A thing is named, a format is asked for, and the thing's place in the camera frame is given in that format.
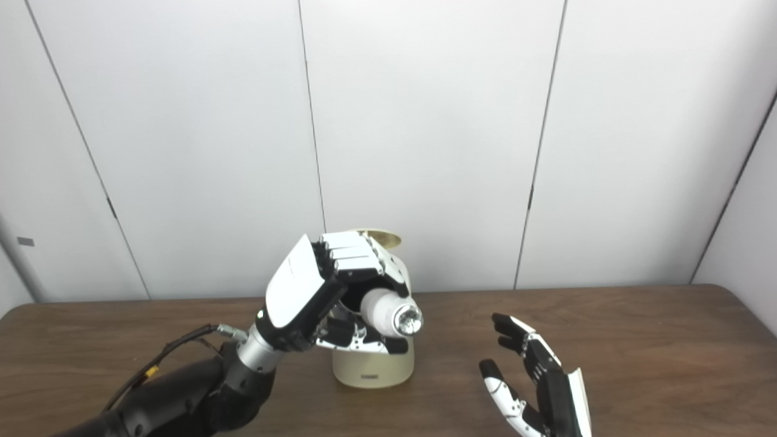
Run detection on round cream bin lid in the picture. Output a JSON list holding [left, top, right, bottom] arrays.
[[355, 229, 402, 249]]

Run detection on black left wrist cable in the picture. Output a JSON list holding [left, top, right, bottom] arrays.
[[100, 324, 249, 413]]

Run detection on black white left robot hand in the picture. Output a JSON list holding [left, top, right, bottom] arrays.
[[255, 231, 410, 354]]

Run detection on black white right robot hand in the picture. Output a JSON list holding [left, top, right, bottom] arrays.
[[479, 313, 592, 437]]

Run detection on cream-colored desktop bin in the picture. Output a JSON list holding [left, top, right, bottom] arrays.
[[331, 243, 416, 389]]

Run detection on small white plastic bottle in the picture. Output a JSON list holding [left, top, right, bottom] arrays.
[[361, 288, 424, 338]]

